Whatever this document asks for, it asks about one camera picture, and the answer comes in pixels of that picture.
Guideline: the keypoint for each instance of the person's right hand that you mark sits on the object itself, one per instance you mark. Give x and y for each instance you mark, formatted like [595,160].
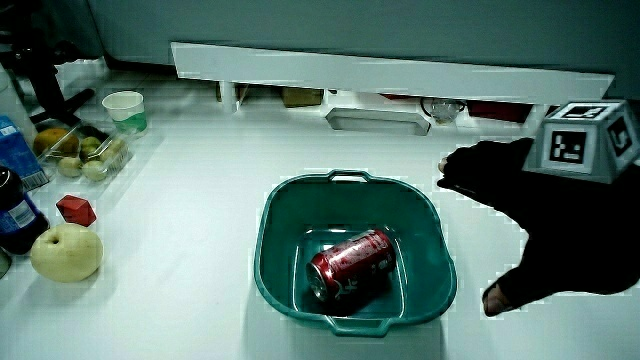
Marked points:
[565,220]

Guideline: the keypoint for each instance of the green plastic plate basin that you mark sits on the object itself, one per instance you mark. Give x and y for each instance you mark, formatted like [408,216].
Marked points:
[425,235]

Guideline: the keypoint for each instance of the red cola can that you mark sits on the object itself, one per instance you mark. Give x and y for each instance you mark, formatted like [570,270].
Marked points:
[352,262]

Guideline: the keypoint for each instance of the dark red box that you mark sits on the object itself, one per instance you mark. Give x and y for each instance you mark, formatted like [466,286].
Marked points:
[497,111]

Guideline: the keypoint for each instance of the clear glass cup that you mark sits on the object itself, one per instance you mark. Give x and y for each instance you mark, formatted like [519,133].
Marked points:
[444,110]

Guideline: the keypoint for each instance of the white rectangular tray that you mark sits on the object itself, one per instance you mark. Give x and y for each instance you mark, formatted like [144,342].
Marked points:
[377,121]

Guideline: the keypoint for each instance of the white shelf board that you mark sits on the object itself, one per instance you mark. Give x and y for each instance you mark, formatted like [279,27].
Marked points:
[380,72]

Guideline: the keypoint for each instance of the brown cardboard box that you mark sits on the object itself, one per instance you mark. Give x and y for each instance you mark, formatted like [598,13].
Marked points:
[302,97]

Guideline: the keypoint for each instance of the clear plastic fruit container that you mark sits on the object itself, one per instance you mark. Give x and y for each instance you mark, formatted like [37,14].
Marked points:
[117,162]

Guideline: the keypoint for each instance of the white and green paper cup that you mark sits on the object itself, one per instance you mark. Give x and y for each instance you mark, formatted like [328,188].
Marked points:
[126,111]

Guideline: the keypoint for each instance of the small green fruit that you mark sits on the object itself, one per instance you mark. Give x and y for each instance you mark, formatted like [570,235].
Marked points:
[90,143]
[115,148]
[94,170]
[69,166]

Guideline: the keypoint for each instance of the red cube block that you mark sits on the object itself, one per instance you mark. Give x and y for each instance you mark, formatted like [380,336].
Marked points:
[76,210]

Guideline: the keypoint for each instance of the large yellow pear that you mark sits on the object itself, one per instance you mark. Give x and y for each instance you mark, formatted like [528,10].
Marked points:
[66,252]

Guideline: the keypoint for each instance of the orange fruit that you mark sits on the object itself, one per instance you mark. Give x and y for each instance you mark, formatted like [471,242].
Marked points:
[52,140]

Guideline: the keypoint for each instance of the dark bottle with blue label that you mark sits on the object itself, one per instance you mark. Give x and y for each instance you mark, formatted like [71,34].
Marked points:
[17,220]

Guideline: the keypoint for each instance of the blue carton box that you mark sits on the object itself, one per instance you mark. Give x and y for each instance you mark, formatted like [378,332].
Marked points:
[15,155]

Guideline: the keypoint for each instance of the black camera stand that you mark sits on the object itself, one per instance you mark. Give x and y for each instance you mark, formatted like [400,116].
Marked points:
[42,75]

